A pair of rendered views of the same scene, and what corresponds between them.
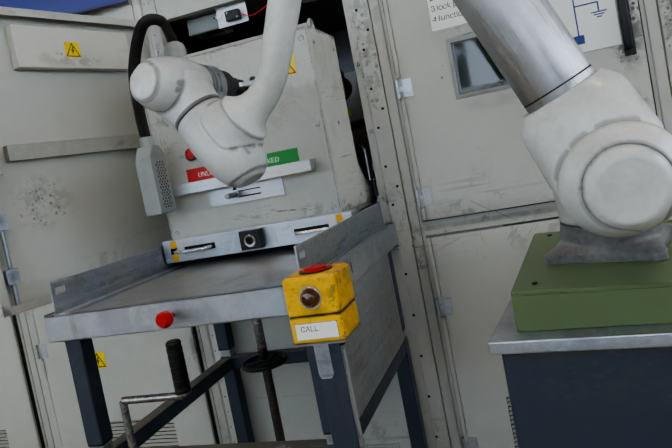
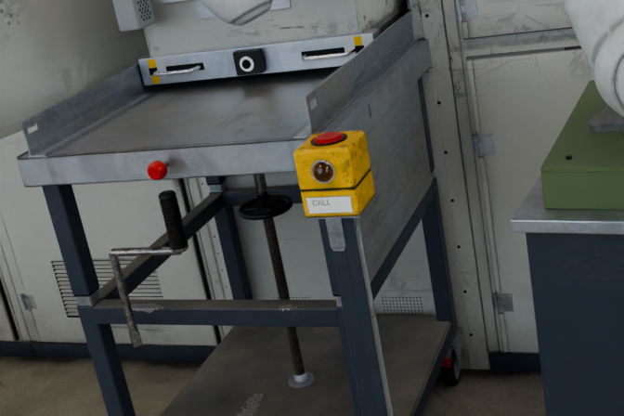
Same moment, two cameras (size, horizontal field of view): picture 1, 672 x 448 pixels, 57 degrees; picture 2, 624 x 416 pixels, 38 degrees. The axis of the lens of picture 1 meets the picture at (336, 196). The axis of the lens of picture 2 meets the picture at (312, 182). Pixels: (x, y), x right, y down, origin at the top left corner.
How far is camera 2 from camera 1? 34 cm
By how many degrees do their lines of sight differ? 16
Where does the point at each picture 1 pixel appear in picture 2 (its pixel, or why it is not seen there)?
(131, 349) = not seen: hidden behind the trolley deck
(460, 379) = (497, 229)
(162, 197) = (138, 8)
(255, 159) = not seen: outside the picture
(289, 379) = (292, 220)
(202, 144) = not seen: outside the picture
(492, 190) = (554, 4)
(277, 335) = not seen: hidden behind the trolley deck
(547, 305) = (578, 184)
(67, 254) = (25, 73)
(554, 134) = (594, 14)
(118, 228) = (82, 38)
